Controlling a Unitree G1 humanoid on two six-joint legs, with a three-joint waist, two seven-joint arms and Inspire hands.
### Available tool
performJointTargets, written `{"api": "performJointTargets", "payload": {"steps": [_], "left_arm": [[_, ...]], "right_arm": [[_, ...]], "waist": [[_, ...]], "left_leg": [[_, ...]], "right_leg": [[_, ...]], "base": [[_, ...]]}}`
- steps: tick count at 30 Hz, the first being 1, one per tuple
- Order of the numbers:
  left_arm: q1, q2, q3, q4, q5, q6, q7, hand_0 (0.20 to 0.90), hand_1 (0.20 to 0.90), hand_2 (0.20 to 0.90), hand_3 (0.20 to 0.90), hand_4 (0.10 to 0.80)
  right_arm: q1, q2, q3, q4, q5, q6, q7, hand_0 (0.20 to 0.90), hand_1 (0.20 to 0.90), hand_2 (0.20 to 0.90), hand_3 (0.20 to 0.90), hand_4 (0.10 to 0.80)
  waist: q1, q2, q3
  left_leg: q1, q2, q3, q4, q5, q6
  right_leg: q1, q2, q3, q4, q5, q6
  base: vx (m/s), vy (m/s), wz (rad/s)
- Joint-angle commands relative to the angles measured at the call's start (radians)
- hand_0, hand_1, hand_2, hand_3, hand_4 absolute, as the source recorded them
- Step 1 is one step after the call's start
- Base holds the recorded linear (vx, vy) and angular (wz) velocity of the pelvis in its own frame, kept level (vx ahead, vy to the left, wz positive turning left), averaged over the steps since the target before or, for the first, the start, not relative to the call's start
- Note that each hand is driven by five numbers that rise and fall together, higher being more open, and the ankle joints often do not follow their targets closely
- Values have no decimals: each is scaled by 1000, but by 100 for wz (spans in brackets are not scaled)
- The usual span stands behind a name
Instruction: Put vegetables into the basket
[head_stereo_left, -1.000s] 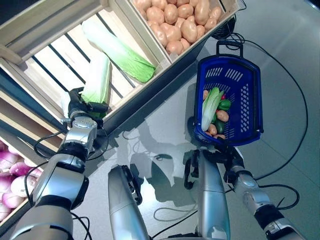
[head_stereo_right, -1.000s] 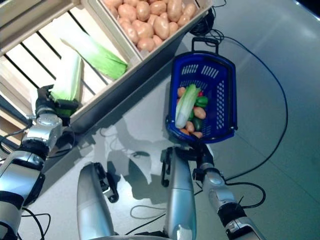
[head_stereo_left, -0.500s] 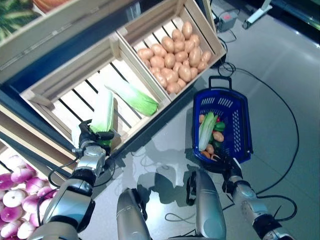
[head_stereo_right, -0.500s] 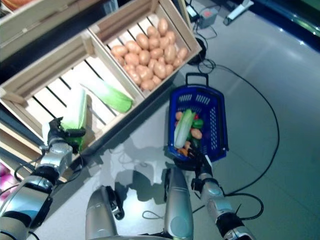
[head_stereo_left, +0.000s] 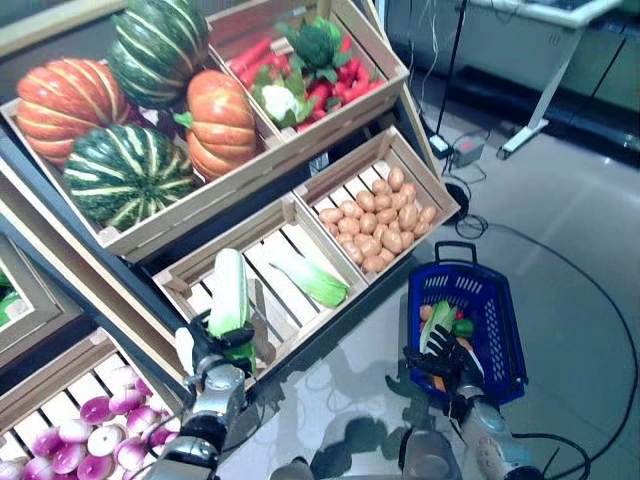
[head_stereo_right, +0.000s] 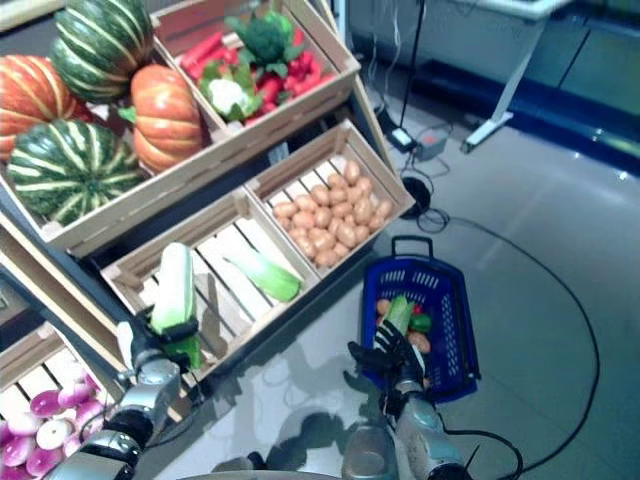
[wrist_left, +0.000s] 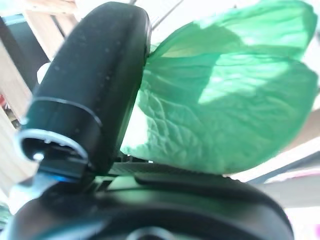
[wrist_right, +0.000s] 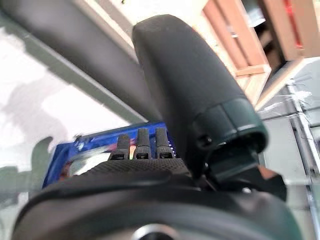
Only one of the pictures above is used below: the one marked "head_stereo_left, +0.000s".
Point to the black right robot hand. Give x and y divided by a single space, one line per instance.
450 365

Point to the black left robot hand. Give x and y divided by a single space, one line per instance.
210 345

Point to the green white napa cabbage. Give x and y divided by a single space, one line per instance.
227 285
440 315
320 285

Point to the blue plastic shopping basket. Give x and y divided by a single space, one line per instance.
500 320

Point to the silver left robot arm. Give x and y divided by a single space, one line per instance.
220 395

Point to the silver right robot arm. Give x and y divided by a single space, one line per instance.
492 430

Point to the small orange fruit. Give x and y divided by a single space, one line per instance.
425 313
437 382

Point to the green bell pepper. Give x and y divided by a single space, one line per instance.
462 327

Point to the purple white onion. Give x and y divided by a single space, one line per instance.
122 377
69 457
95 467
37 470
131 454
125 401
143 387
46 442
75 431
142 419
106 440
96 410

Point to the silver right robot leg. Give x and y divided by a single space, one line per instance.
430 455

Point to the silver robot leg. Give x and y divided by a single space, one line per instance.
430 455
295 470

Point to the wooden slatted crate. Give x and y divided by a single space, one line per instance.
45 300
55 365
370 35
350 165
300 305

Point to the brown potato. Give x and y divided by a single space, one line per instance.
396 178
348 226
368 222
381 187
330 216
392 241
409 192
428 214
350 208
407 216
365 200
383 201
372 263

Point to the large wooden crate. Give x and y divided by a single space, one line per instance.
200 205

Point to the silver left robot leg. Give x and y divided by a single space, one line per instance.
295 470

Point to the black round stand base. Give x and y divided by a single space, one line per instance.
457 200

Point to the green striped pumpkin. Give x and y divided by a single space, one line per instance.
125 175
155 50

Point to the green leafy vegetable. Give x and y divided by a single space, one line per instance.
9 305

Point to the grey box with red label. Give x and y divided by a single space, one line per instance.
470 150

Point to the black power adapter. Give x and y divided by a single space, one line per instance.
440 146

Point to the orange pumpkin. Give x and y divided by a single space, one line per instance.
70 105
220 125

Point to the white cauliflower with leaves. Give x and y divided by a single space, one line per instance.
277 97

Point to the small red vegetable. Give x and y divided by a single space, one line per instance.
346 44
320 92
356 75

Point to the long red carrot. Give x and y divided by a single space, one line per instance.
250 55
261 71

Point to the white desk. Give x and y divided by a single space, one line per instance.
550 90

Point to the black tripod pole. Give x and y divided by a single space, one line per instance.
450 65

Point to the green broccoli head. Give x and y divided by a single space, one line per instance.
315 42

